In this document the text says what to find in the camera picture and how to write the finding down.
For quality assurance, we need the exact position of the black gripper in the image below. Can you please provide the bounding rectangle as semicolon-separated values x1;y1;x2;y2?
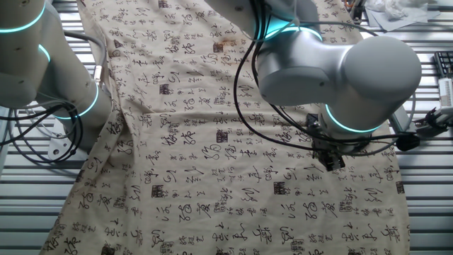
313;140;346;173

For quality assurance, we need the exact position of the black square clock movement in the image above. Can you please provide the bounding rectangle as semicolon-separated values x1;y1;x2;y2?
306;113;321;134

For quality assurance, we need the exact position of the black clamp at right edge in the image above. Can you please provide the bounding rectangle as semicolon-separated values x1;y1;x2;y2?
413;106;453;135

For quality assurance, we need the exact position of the beige calligraphy print cloth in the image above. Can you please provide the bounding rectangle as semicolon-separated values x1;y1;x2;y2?
38;0;411;255

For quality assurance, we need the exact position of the white ribbed device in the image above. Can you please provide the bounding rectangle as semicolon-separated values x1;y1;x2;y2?
438;77;453;109

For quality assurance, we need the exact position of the black keyboard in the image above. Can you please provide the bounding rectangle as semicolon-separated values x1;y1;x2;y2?
434;51;453;79

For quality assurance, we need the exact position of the white crumpled tissue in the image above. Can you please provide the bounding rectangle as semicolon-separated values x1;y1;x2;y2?
366;0;429;21

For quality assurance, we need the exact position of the grey paper sheet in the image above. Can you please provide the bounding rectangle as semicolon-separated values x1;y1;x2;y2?
366;6;442;31

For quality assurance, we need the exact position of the black camera cable with plug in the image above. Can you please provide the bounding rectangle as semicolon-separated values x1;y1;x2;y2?
251;0;422;159

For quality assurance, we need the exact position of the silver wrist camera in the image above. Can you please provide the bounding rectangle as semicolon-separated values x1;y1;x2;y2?
388;104;413;135

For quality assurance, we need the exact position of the thick black gripper cable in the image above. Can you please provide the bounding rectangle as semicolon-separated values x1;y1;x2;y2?
232;0;319;152

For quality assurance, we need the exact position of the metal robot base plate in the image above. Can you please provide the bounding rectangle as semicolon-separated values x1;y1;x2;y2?
47;134;89;160

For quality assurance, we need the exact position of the grey sheathed cable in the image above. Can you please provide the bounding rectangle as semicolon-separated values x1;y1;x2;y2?
62;30;107;93

